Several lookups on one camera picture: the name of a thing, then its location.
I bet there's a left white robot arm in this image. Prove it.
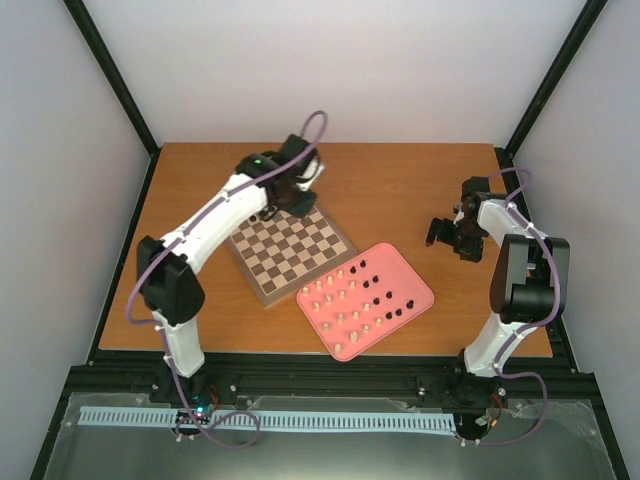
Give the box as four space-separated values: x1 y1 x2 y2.
125 134 324 403

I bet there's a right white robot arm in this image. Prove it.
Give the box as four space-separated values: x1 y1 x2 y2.
425 176 570 389

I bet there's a black aluminium frame rail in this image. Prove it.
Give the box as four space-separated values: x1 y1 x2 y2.
63 351 603 411

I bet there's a wooden chess board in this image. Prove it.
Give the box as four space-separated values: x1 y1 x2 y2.
226 203 357 308

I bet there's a right black corner post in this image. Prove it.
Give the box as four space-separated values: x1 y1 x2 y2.
504 0 611 157

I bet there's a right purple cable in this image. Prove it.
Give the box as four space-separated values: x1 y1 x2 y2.
457 167 560 448

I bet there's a black corner post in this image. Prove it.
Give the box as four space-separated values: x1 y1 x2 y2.
504 0 611 157
62 0 162 157

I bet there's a light blue cable duct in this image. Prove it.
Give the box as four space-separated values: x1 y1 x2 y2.
77 406 456 436

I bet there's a pink plastic tray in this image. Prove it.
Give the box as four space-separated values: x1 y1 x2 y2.
296 243 435 362

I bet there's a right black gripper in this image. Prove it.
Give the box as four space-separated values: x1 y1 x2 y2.
426 218 486 263

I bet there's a left black corner post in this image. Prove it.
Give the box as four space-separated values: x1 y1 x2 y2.
62 0 162 157

